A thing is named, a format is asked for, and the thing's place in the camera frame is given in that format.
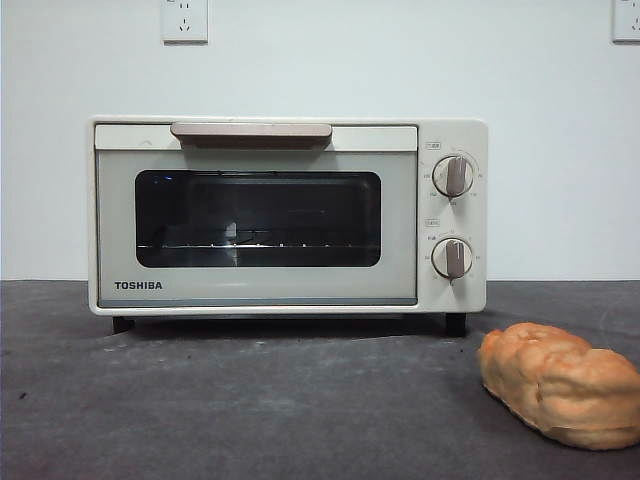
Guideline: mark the cream white toaster oven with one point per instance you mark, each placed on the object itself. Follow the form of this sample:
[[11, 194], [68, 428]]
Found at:
[[452, 220]]

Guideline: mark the golden brown bread loaf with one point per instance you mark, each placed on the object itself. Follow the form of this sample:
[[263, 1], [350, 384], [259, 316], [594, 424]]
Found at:
[[560, 385]]

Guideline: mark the cream oven knob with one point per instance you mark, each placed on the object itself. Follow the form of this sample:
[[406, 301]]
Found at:
[[452, 257], [454, 176]]

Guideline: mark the white wall socket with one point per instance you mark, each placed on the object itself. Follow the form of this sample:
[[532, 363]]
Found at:
[[627, 22], [185, 25]]

